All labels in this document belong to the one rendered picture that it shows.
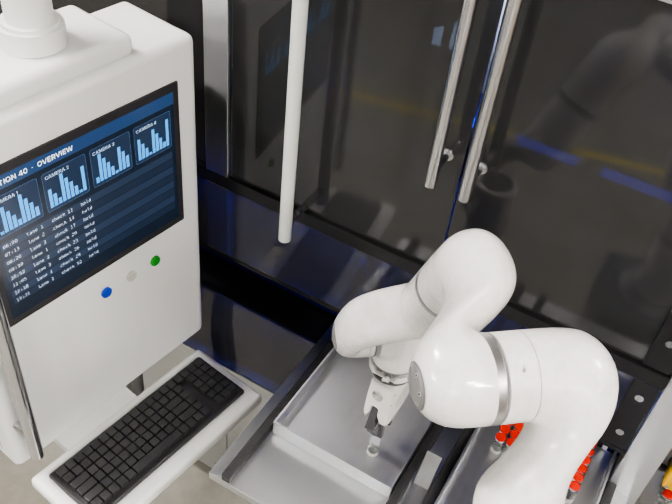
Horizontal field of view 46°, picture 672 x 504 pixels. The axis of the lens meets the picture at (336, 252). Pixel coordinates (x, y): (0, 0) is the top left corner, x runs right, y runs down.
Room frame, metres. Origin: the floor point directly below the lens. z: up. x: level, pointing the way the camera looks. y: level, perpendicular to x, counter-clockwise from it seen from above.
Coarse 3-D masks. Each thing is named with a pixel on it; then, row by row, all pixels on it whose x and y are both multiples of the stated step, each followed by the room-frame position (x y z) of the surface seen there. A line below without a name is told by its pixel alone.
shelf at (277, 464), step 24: (312, 360) 1.10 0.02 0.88; (288, 384) 1.02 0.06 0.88; (264, 408) 0.96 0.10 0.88; (456, 432) 0.96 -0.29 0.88; (264, 456) 0.85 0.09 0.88; (288, 456) 0.85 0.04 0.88; (312, 456) 0.86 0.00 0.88; (216, 480) 0.79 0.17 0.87; (240, 480) 0.79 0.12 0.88; (264, 480) 0.80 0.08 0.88; (288, 480) 0.80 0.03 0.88; (312, 480) 0.81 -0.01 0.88; (336, 480) 0.81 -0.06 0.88; (432, 480) 0.84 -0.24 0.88
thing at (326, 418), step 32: (320, 384) 1.03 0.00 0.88; (352, 384) 1.04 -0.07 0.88; (288, 416) 0.94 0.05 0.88; (320, 416) 0.95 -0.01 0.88; (352, 416) 0.96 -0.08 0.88; (416, 416) 0.98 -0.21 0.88; (320, 448) 0.86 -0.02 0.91; (352, 448) 0.89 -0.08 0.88; (384, 448) 0.90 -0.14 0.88; (416, 448) 0.89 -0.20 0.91; (384, 480) 0.83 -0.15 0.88
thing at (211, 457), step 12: (180, 348) 1.33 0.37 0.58; (168, 360) 1.35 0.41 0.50; (180, 360) 1.33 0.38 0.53; (144, 372) 1.39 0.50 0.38; (156, 372) 1.37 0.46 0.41; (144, 384) 1.39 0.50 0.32; (252, 384) 1.23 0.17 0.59; (264, 396) 1.22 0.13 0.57; (228, 432) 1.26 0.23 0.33; (240, 432) 1.25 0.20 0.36; (216, 444) 1.28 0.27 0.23; (228, 444) 1.26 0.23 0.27; (204, 456) 1.30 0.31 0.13; (216, 456) 1.28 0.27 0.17
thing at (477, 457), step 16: (480, 432) 0.96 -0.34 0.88; (496, 432) 0.97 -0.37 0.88; (480, 448) 0.93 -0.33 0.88; (464, 464) 0.88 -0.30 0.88; (480, 464) 0.89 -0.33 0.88; (592, 464) 0.92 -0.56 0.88; (608, 464) 0.93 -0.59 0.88; (448, 480) 0.82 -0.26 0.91; (464, 480) 0.85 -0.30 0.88; (592, 480) 0.88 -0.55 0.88; (448, 496) 0.81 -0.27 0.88; (464, 496) 0.81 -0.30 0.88; (576, 496) 0.84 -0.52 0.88; (592, 496) 0.85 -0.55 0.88
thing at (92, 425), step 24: (192, 360) 1.12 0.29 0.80; (240, 384) 1.07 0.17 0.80; (96, 408) 0.96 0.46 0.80; (120, 408) 0.97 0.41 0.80; (240, 408) 1.00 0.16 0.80; (72, 432) 0.90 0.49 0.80; (96, 432) 0.90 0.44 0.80; (216, 432) 0.94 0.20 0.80; (192, 456) 0.88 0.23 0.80; (48, 480) 0.78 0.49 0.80; (144, 480) 0.81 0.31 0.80; (168, 480) 0.82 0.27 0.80
